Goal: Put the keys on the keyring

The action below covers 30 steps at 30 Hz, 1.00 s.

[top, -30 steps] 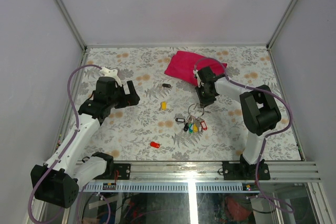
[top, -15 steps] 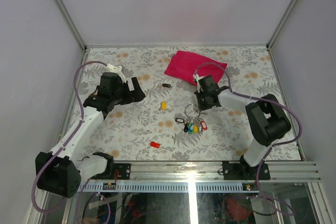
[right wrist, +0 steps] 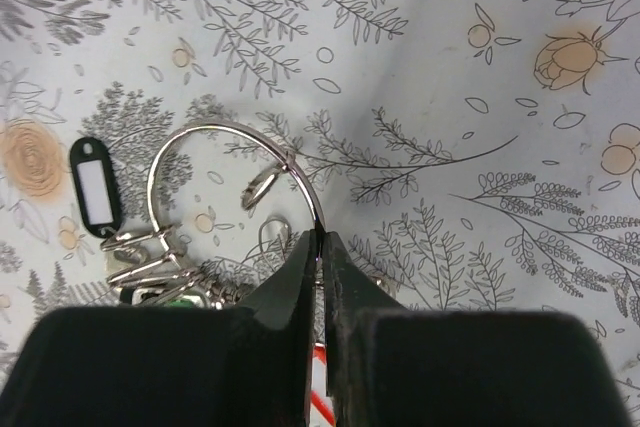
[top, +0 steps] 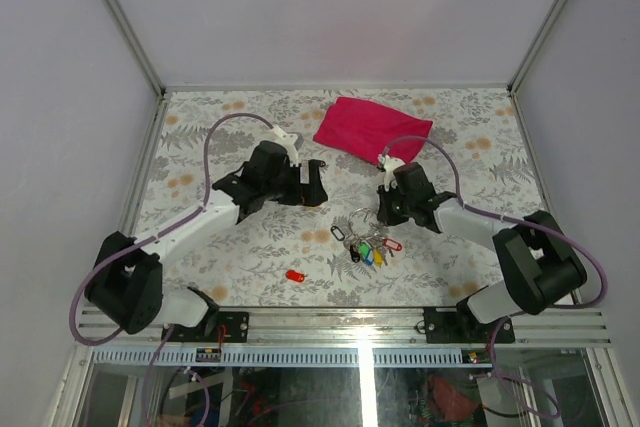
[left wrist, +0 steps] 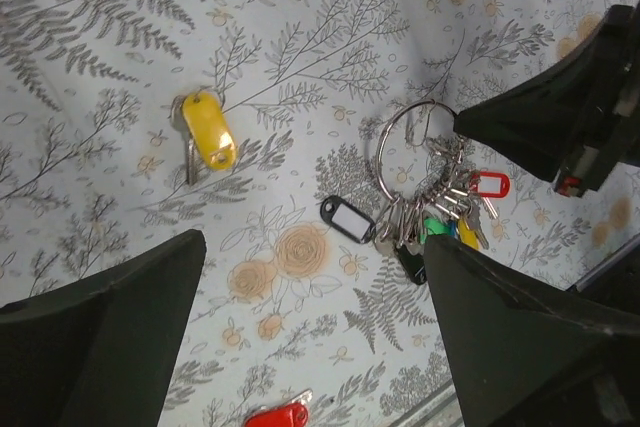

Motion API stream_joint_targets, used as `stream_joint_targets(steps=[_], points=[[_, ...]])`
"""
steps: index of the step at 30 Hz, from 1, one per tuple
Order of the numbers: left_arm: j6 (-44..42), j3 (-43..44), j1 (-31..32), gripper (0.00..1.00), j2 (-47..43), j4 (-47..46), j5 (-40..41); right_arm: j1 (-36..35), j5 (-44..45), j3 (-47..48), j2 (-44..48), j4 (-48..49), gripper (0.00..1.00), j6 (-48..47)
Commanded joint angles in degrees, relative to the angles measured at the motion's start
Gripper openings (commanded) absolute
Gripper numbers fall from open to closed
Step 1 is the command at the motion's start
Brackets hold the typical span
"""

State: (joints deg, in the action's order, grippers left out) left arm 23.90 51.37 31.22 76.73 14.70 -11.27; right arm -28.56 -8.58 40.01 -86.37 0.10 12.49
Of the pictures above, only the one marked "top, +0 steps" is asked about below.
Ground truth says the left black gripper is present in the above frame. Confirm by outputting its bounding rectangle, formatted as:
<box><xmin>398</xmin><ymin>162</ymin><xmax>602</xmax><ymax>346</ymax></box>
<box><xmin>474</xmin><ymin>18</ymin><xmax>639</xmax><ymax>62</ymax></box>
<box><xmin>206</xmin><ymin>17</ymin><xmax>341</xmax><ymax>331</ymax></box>
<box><xmin>264</xmin><ymin>160</ymin><xmax>328</xmax><ymax>208</ymax></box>

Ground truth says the bunch of tagged keys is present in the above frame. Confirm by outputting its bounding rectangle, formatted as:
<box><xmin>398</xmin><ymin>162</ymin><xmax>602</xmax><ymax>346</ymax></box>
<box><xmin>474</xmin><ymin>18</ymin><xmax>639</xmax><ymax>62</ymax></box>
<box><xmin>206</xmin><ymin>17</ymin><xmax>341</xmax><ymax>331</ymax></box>
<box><xmin>330</xmin><ymin>225</ymin><xmax>403</xmax><ymax>267</ymax></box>

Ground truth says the red key tag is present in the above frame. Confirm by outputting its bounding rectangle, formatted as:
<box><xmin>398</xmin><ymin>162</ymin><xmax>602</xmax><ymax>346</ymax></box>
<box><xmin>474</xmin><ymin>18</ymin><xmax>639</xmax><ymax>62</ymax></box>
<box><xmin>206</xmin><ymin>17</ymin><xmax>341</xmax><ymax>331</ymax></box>
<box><xmin>285</xmin><ymin>270</ymin><xmax>306</xmax><ymax>283</ymax></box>

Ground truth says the large metal keyring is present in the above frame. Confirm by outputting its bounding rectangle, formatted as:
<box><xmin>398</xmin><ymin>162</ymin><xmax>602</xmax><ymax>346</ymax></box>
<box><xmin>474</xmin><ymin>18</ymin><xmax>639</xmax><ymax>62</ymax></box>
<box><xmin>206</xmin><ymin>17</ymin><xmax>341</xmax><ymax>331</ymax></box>
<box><xmin>347</xmin><ymin>207</ymin><xmax>379</xmax><ymax>237</ymax></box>

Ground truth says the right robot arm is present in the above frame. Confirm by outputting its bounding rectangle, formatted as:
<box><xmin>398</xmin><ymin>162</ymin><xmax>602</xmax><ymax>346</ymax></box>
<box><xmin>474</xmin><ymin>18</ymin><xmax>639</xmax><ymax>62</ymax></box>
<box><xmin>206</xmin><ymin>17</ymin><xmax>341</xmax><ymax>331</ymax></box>
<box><xmin>377</xmin><ymin>155</ymin><xmax>587</xmax><ymax>342</ymax></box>

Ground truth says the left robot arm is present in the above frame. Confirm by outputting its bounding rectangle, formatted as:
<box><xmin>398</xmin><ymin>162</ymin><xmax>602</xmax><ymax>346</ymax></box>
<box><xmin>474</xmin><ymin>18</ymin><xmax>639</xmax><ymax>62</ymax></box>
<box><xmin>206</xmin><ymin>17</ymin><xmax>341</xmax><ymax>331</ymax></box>
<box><xmin>84</xmin><ymin>140</ymin><xmax>328</xmax><ymax>342</ymax></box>

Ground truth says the floral table mat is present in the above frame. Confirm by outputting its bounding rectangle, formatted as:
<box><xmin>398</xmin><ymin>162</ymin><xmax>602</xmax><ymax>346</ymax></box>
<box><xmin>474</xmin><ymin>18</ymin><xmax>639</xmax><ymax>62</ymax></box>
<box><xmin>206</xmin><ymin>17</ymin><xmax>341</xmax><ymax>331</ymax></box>
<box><xmin>135</xmin><ymin>88</ymin><xmax>544</xmax><ymax>307</ymax></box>

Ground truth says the magenta cloth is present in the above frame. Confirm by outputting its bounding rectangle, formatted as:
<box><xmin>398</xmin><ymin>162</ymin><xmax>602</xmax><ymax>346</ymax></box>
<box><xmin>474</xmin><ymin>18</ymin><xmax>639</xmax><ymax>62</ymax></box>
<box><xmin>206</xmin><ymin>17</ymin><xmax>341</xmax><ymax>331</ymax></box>
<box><xmin>313</xmin><ymin>97</ymin><xmax>433</xmax><ymax>164</ymax></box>

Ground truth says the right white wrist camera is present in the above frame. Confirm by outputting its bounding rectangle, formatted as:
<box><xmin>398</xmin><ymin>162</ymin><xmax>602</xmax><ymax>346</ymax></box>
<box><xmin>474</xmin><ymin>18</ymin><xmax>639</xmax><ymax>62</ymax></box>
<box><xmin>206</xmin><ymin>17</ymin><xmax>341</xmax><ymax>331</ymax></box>
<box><xmin>378</xmin><ymin>154</ymin><xmax>405</xmax><ymax>191</ymax></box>

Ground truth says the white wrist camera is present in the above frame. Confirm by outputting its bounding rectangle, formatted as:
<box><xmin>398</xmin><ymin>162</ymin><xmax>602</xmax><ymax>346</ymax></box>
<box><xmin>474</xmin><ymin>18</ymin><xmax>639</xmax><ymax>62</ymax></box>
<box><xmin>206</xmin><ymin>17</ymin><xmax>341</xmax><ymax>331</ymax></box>
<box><xmin>378</xmin><ymin>154</ymin><xmax>405</xmax><ymax>191</ymax></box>
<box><xmin>270</xmin><ymin>125</ymin><xmax>304</xmax><ymax>167</ymax></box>

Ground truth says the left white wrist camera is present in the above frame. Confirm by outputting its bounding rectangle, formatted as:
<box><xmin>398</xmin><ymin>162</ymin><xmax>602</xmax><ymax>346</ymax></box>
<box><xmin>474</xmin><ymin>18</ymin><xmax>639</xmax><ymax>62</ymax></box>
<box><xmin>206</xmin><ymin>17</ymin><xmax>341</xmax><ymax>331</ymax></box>
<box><xmin>270</xmin><ymin>125</ymin><xmax>304</xmax><ymax>167</ymax></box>

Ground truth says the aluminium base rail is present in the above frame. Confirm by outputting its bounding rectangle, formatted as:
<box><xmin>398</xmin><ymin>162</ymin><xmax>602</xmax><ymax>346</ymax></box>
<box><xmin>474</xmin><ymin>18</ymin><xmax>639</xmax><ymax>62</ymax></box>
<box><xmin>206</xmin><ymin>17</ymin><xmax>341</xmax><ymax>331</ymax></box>
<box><xmin>79</xmin><ymin>306</ymin><xmax>612</xmax><ymax>347</ymax></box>

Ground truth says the white slotted cable duct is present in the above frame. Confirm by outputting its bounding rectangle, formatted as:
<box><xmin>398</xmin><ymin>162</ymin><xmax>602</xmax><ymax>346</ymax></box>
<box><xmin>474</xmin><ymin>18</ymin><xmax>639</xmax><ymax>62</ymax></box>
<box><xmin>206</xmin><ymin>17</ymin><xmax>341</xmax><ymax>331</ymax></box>
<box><xmin>93</xmin><ymin>346</ymin><xmax>464</xmax><ymax>368</ymax></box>

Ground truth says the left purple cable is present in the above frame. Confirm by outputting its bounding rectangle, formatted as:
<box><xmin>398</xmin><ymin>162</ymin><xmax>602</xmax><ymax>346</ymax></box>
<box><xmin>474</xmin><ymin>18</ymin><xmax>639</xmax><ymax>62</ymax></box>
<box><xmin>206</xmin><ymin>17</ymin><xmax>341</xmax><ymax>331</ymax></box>
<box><xmin>68</xmin><ymin>113</ymin><xmax>281</xmax><ymax>347</ymax></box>

